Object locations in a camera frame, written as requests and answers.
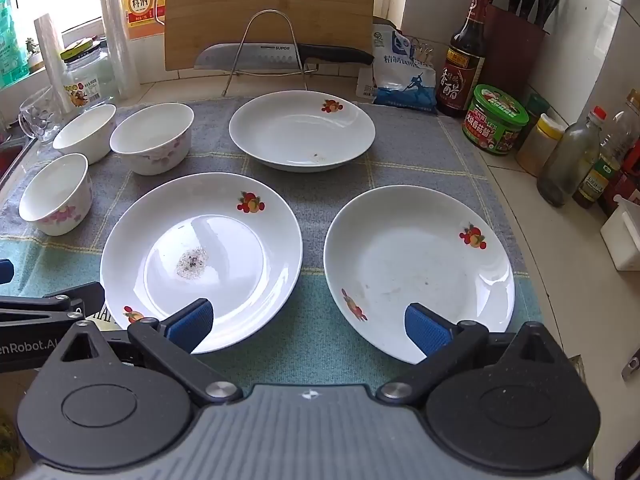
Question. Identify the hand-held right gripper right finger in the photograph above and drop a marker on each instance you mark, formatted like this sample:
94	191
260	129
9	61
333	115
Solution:
425	330

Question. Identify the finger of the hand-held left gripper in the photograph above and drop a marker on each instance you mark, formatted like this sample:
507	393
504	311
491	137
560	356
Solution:
50	302
5	272

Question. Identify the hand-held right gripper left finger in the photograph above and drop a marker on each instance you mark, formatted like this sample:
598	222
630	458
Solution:
192	322

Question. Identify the white plate fruit print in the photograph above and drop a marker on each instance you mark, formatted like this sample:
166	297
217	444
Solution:
200	240
300	130
415	260

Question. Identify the white bowl pink flowers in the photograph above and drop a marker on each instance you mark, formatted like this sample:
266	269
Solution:
150	155
55	195
85	125

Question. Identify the clear glass mug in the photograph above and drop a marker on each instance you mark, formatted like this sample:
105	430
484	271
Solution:
42	115

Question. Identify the grey green checked cloth mat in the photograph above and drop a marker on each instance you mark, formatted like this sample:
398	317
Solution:
310	185

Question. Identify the glass jar yellow-green lid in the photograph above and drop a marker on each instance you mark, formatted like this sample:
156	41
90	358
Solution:
85	85

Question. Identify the small metal fitting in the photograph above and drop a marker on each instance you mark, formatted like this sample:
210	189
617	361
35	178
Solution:
631	367

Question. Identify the yellow cap spice jar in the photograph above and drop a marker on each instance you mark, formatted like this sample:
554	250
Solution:
537	150

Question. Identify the white plastic box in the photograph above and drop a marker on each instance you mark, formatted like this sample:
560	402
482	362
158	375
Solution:
622	240

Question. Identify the red cap glass bottle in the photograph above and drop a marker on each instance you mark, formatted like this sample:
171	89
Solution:
570	160

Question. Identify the small potted plant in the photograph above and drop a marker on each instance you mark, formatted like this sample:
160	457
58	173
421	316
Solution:
34	50

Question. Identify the short stack of plastic cups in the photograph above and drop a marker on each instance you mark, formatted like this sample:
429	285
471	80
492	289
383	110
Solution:
50	50

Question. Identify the green label oil bottle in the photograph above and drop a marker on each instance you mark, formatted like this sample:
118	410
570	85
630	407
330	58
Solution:
597	180

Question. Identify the green lid sauce jar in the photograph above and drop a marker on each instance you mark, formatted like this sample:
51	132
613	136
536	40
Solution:
492	110

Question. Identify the white blue salt bag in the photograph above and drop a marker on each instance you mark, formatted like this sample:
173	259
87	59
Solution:
405	85

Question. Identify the green cap spice jar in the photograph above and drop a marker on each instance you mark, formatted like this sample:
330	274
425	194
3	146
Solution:
536	105

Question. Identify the red label sauce bottle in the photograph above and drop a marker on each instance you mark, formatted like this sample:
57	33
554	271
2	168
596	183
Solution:
627	180

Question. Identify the dark vinegar bottle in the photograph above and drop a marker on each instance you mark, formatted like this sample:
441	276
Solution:
460	75

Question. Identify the roll of plastic bags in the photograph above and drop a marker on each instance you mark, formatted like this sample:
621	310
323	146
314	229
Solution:
117	35

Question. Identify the dark red knife block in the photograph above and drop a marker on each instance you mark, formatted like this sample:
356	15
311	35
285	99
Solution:
515	45

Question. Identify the yellow cooking wine bottle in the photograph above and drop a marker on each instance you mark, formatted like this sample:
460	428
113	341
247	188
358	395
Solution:
142	5

